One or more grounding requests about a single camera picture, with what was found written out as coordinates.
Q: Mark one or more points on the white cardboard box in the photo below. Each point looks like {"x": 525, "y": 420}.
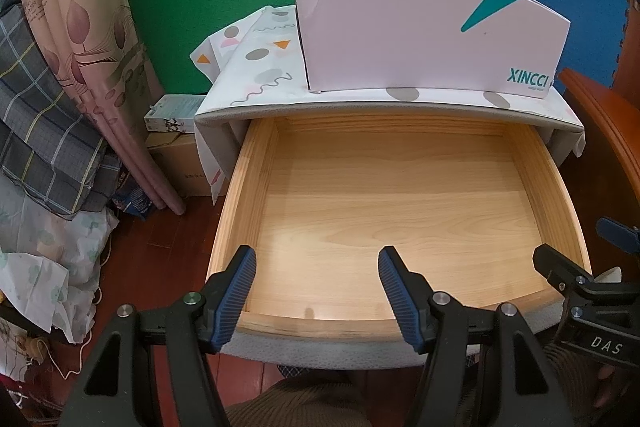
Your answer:
{"x": 400, "y": 32}

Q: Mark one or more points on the brown cardboard box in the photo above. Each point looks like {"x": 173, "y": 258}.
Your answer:
{"x": 180, "y": 167}

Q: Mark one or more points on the orange wooden furniture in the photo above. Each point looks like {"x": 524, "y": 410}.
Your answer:
{"x": 605, "y": 132}

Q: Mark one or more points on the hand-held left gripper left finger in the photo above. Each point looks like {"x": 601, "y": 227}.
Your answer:
{"x": 235, "y": 302}

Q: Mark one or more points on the pink floral curtain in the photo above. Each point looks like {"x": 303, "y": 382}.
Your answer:
{"x": 95, "y": 32}

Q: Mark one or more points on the small teal white carton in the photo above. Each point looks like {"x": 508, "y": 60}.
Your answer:
{"x": 172, "y": 114}

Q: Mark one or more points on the white patterned cover cloth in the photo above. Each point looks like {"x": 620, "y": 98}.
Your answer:
{"x": 260, "y": 72}

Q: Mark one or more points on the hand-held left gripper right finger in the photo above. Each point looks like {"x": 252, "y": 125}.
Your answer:
{"x": 400, "y": 302}

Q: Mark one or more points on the grey bedside cabinet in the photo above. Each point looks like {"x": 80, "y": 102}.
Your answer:
{"x": 220, "y": 132}

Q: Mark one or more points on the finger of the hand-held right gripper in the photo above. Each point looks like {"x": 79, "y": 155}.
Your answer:
{"x": 560, "y": 267}
{"x": 620, "y": 234}

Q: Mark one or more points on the person's right leg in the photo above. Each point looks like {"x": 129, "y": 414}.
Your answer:
{"x": 575, "y": 382}

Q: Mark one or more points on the plaid slipper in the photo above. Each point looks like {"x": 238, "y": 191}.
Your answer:
{"x": 292, "y": 369}

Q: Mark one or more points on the blue-grey plaid bedding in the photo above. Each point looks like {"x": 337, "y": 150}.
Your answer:
{"x": 45, "y": 122}

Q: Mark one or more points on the white leaf-print sheet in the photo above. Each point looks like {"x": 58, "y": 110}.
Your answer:
{"x": 50, "y": 257}

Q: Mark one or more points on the wooden drawer with grey front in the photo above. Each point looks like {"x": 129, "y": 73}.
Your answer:
{"x": 390, "y": 217}

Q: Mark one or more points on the person's right hand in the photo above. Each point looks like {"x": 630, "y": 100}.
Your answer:
{"x": 607, "y": 384}

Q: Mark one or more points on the blue packet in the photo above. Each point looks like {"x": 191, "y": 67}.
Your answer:
{"x": 132, "y": 202}

